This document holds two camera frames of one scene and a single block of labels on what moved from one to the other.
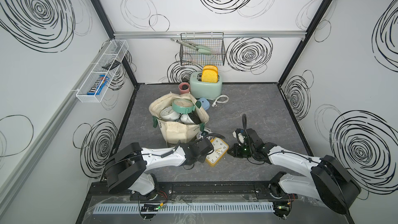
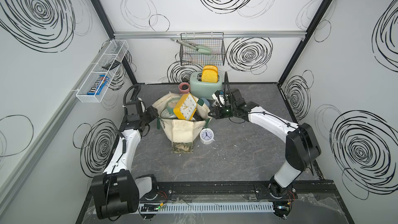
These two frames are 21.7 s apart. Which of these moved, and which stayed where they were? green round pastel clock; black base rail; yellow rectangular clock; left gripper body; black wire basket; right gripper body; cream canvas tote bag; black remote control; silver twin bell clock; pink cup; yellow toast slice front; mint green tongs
Moved: green round pastel clock; left gripper body; right gripper body; yellow rectangular clock
Stayed: black wire basket; pink cup; yellow toast slice front; black base rail; silver twin bell clock; cream canvas tote bag; mint green tongs; black remote control
